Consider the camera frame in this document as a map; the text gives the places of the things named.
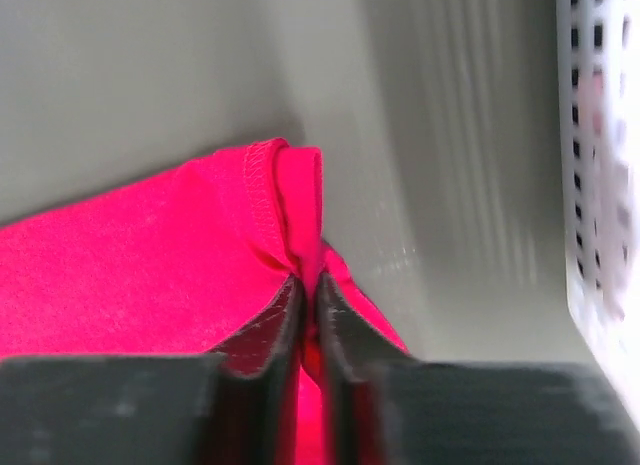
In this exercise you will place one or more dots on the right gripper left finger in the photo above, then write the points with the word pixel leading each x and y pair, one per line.
pixel 234 404

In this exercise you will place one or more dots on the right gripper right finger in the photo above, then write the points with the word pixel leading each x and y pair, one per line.
pixel 384 406

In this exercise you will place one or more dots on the white plastic basket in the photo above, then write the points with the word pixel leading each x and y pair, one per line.
pixel 598 78

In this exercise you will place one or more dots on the magenta t shirt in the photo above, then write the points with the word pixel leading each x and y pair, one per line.
pixel 177 263

